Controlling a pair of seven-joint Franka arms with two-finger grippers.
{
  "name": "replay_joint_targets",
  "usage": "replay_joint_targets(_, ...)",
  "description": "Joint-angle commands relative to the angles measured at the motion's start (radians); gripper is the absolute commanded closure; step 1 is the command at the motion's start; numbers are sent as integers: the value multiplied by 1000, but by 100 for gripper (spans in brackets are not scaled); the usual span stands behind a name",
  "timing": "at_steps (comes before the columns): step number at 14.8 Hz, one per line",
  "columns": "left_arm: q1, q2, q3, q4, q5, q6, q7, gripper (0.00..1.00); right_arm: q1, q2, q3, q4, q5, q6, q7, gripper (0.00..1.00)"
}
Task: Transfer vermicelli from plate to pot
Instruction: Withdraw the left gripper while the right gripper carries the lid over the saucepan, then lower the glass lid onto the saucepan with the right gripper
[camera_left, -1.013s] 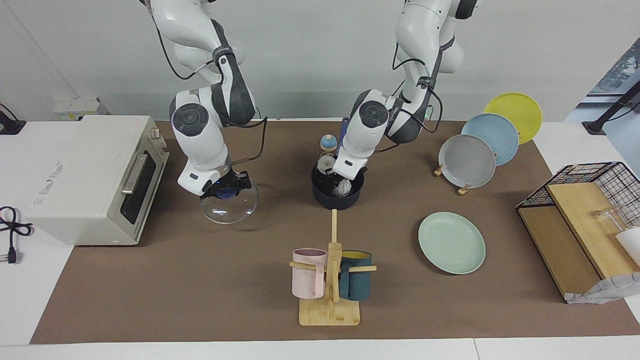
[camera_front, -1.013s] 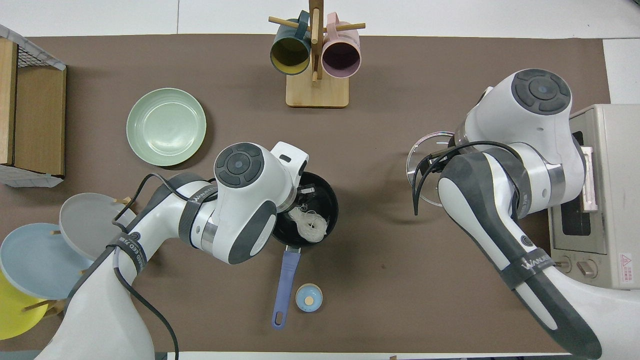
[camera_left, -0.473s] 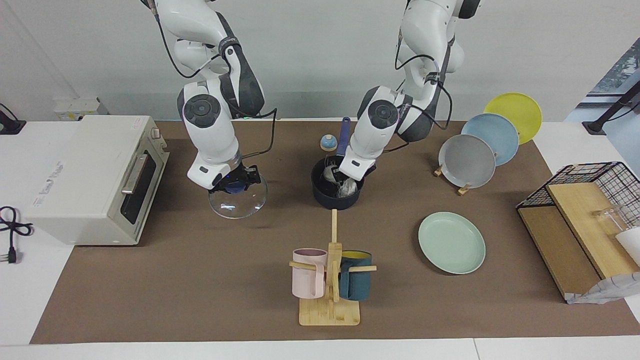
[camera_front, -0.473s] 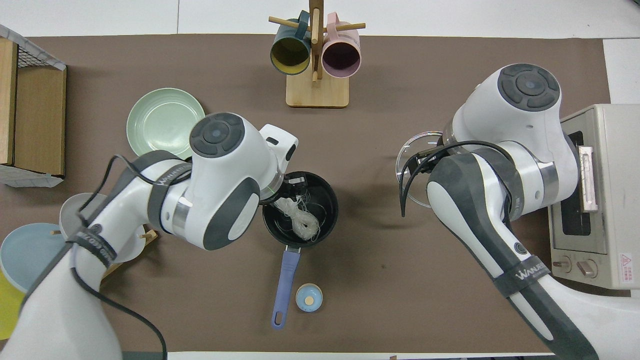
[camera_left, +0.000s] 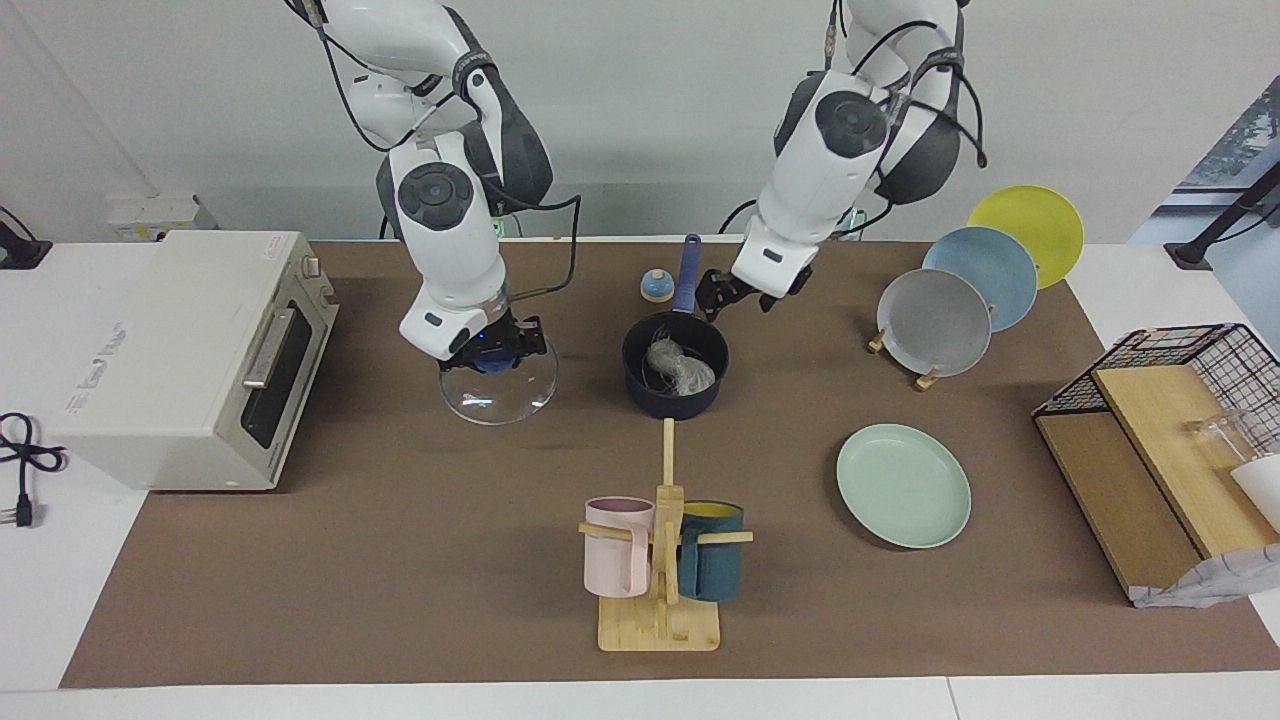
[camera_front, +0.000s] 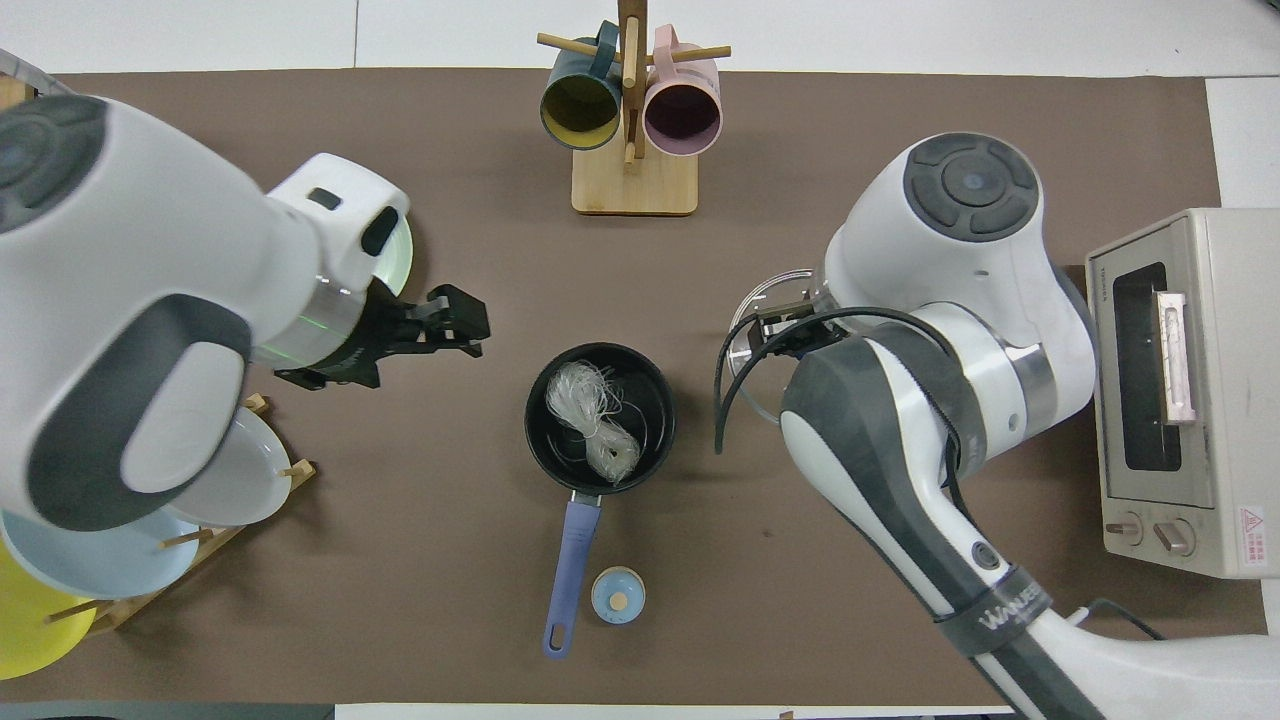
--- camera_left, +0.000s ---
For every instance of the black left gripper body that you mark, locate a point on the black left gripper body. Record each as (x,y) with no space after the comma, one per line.
(725,287)

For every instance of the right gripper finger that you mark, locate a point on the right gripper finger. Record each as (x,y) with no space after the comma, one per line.
(460,364)
(532,353)

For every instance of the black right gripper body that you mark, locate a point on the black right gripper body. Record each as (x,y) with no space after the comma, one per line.
(510,332)

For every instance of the glass lid with blue knob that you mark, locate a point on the glass lid with blue knob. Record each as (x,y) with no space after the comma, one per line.
(500,400)

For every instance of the white vermicelli bundle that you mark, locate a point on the white vermicelli bundle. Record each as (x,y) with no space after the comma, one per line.
(685,372)

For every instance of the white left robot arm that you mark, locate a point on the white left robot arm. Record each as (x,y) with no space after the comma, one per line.
(830,170)

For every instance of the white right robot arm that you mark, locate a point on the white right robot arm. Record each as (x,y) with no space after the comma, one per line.
(450,250)

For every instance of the grey plate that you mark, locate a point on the grey plate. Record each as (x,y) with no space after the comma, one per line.
(935,325)

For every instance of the wooden plate rack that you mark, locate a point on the wooden plate rack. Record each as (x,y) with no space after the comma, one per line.
(928,380)

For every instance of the light blue plate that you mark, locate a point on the light blue plate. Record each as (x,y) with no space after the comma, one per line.
(985,265)

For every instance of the mint green plate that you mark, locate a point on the mint green plate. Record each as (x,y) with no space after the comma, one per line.
(905,487)

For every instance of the yellow plate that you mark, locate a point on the yellow plate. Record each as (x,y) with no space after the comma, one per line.
(1030,225)

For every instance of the small blue wooden bell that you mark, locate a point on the small blue wooden bell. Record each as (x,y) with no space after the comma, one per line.
(657,288)

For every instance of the dark blue saucepan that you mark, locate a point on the dark blue saucepan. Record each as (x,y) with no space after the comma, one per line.
(675,405)

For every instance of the brown table mat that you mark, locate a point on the brown table mat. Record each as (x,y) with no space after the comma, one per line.
(400,580)

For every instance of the pink mug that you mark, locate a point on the pink mug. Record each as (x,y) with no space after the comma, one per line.
(615,570)

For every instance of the teal mug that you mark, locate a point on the teal mug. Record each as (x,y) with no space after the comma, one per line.
(712,575)

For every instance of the wooden mug tree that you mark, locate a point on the wooden mug tree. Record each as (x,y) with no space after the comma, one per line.
(660,630)

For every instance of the white toaster oven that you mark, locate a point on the white toaster oven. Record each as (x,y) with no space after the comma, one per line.
(150,350)

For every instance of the white power strip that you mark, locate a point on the white power strip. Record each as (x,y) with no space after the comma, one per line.
(150,212)

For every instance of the wooden shelf rack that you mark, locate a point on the wooden shelf rack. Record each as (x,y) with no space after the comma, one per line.
(1150,440)

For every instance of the black stand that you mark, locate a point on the black stand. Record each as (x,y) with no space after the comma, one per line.
(1190,252)

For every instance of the black clamp base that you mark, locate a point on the black clamp base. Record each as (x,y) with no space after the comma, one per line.
(20,252)

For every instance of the clear glass cup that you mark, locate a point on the clear glass cup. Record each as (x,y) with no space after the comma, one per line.
(1225,435)

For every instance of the window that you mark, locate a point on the window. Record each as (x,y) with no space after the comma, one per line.
(1250,130)

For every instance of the white cup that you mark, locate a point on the white cup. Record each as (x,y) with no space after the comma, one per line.
(1262,490)

